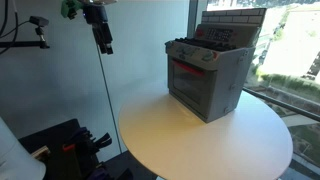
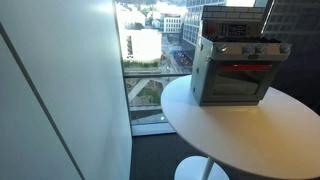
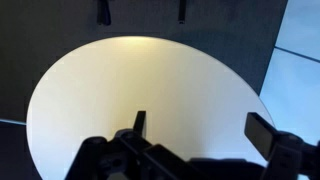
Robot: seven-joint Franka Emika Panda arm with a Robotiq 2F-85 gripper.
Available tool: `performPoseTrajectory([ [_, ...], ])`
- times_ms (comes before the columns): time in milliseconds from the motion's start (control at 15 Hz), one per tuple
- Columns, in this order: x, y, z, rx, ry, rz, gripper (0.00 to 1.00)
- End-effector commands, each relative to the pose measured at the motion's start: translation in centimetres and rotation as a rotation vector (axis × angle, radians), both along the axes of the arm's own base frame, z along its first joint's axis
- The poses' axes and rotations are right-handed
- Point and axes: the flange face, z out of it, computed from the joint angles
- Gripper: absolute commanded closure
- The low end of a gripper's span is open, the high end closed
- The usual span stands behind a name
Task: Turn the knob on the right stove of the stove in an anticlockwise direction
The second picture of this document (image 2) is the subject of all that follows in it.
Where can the teal stove knob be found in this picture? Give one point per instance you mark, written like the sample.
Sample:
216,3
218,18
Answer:
246,49
221,49
285,48
260,49

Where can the grey toy stove oven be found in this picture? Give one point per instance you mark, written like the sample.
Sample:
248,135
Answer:
203,83

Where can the black stove burner grate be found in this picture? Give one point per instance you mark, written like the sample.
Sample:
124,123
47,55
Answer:
240,39

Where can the white table pedestal base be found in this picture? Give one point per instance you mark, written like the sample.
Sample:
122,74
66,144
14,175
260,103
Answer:
190,170

